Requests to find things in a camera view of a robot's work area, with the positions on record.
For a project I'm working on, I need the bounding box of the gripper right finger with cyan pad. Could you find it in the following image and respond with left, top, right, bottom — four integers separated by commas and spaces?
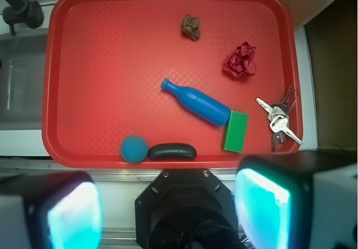
233, 151, 357, 248

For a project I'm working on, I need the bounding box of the black faucet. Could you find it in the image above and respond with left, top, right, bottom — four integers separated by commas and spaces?
2, 0, 44, 36

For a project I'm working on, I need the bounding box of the grey metal sink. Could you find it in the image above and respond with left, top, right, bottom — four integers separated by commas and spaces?
1, 29, 48, 130

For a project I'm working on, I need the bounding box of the black oblong object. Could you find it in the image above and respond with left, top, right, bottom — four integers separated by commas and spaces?
148, 143, 197, 160

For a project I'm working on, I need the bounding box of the black octagonal mount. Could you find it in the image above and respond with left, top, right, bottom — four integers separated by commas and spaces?
135, 169, 245, 248

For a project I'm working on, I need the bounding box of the green rectangular block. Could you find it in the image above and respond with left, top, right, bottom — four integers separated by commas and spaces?
223, 110, 248, 153

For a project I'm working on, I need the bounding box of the bunch of silver keys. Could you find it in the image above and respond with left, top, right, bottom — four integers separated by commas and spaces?
256, 86, 303, 152

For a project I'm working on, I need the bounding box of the blue knitted ball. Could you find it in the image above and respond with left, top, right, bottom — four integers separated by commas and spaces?
120, 135, 149, 164

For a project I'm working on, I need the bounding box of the crumpled red paper ball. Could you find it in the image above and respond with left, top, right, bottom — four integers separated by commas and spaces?
223, 42, 257, 79

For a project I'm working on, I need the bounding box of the blue plastic bottle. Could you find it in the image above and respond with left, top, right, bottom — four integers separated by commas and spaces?
161, 78, 231, 126

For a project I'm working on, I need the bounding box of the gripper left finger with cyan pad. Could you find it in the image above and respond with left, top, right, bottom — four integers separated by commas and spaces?
1, 171, 103, 248

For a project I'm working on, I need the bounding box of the brown rock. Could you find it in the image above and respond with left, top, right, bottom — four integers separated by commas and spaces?
181, 15, 201, 41

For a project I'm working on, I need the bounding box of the red plastic tray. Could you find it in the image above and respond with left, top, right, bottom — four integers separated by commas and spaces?
42, 0, 300, 169

